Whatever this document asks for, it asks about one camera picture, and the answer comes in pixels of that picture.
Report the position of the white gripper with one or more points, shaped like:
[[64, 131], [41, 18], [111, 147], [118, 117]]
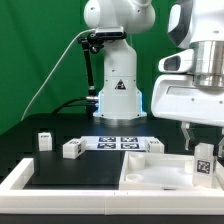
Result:
[[176, 98]]

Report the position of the white square tabletop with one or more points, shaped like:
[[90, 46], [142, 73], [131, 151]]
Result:
[[152, 171]]

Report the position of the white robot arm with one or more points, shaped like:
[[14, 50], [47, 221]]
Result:
[[195, 26]]

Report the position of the white U-shaped fence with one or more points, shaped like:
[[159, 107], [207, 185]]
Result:
[[15, 199]]

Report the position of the white marker base plate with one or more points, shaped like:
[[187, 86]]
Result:
[[117, 142]]

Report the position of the camera on black mount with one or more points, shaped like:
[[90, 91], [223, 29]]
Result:
[[92, 44]]

